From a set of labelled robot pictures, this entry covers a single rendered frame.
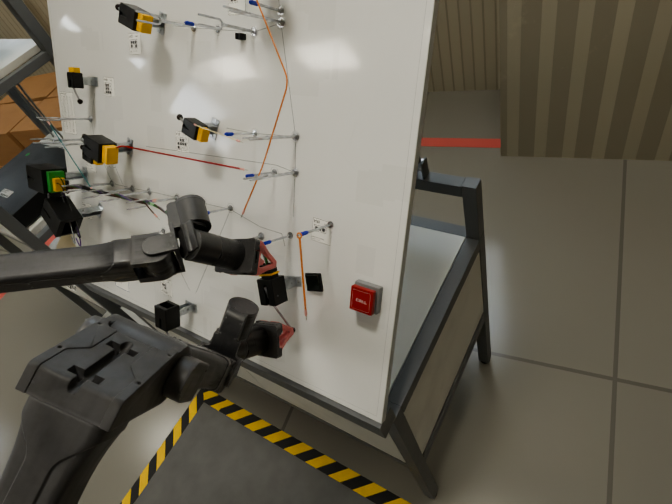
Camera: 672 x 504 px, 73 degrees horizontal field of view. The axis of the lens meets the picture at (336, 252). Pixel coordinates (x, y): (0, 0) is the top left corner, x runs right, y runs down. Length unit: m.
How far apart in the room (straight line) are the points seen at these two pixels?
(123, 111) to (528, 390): 1.69
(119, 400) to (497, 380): 1.75
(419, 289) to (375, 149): 0.53
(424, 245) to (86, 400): 1.10
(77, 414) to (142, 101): 1.02
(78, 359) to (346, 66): 0.66
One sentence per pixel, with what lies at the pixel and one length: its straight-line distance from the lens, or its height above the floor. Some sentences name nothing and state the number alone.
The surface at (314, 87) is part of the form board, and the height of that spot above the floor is 1.40.
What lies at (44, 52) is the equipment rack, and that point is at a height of 1.44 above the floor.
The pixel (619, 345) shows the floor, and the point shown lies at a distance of 2.12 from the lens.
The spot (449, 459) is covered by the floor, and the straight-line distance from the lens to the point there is 1.90.
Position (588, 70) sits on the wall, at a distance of 2.50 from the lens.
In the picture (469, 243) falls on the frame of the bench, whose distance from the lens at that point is 1.34.
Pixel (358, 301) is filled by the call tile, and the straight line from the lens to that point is 0.89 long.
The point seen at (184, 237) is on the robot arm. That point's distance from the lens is 0.83.
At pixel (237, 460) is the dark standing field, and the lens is 2.14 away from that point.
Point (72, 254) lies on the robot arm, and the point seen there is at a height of 1.40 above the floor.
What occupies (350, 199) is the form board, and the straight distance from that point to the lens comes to 0.89.
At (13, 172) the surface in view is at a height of 1.13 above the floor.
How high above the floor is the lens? 1.83
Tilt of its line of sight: 47 degrees down
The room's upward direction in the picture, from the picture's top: 24 degrees counter-clockwise
